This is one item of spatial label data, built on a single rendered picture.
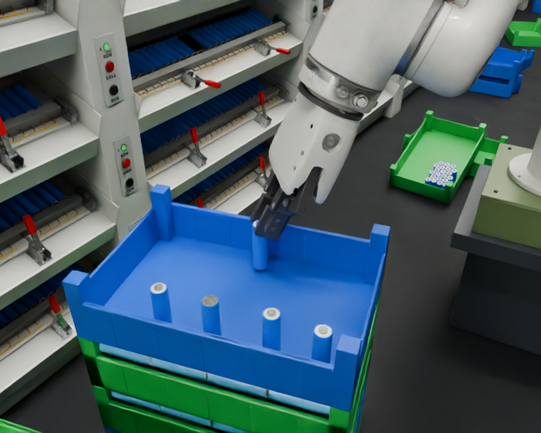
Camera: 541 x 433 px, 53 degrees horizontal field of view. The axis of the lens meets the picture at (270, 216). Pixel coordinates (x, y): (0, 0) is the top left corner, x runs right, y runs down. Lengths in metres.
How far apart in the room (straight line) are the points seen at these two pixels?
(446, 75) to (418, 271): 0.99
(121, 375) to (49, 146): 0.49
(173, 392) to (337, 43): 0.40
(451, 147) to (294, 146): 1.40
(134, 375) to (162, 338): 0.08
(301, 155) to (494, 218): 0.65
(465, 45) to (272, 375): 0.35
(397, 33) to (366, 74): 0.04
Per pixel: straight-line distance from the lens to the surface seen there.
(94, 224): 1.13
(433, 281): 1.45
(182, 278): 0.67
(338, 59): 0.53
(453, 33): 0.53
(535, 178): 1.19
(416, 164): 1.88
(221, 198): 1.49
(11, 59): 0.92
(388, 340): 1.28
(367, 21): 0.53
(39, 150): 1.01
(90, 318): 0.60
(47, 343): 1.19
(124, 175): 1.11
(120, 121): 1.07
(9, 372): 1.16
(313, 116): 0.55
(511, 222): 1.14
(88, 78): 1.00
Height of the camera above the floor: 0.92
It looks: 35 degrees down
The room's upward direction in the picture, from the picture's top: straight up
